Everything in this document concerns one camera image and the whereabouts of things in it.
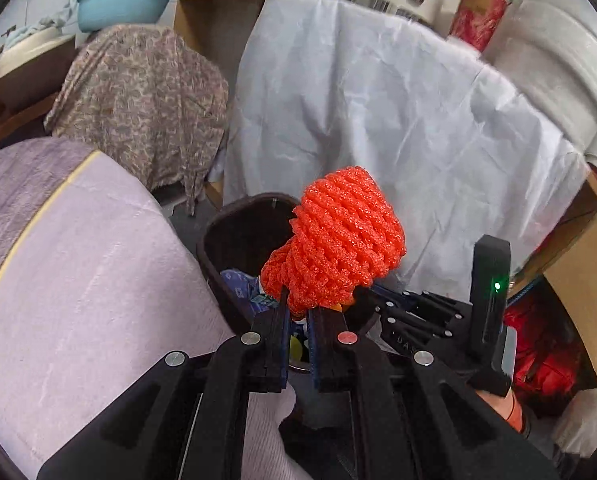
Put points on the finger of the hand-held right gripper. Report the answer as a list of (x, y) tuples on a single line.
[(403, 316), (436, 303)]

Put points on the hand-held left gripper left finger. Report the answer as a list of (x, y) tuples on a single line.
[(281, 342)]

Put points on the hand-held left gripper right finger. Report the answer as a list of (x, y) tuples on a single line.
[(319, 347)]

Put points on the orange foam fruit net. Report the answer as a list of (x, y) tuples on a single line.
[(338, 235)]

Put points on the dark brown trash bin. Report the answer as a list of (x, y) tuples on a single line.
[(238, 240)]

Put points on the red bag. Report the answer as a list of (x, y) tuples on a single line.
[(548, 350)]

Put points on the cardboard box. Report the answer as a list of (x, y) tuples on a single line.
[(588, 270)]

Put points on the white plastic bag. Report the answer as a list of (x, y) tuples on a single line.
[(588, 420)]

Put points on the white cloth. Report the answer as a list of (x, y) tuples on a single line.
[(378, 125)]

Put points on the large white paper roll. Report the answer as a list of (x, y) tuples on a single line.
[(563, 70)]

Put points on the patterned brown cloth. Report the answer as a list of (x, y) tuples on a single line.
[(138, 105)]

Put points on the red paper cup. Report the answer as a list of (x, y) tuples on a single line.
[(480, 10)]

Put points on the wooden shelf cabinet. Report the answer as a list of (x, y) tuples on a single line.
[(213, 30)]

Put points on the teal plastic basin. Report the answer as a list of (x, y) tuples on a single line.
[(123, 7)]

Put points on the brown and white container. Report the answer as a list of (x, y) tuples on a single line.
[(28, 70)]

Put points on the grey plastic bag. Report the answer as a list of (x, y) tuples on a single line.
[(43, 22)]

